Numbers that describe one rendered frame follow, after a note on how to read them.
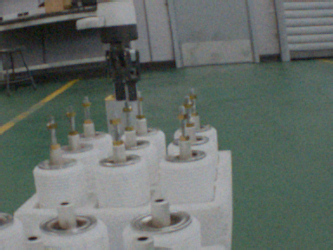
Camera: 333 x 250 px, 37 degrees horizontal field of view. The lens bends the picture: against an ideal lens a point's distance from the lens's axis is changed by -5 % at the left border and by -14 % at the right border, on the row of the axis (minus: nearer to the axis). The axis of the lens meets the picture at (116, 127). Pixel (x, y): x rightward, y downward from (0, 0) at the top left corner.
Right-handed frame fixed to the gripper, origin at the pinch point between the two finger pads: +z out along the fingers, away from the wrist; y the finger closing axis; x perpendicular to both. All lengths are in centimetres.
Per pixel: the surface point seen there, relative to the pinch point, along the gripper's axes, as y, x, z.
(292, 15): 375, -344, -19
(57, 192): -8.6, 17.6, 14.0
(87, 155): 1.5, 8.8, 10.7
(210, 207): -24.6, -4.6, 17.3
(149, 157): -4.3, -2.0, 11.9
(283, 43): 379, -326, 15
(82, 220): -37.2, 19.9, 9.8
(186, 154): -17.1, -4.0, 9.2
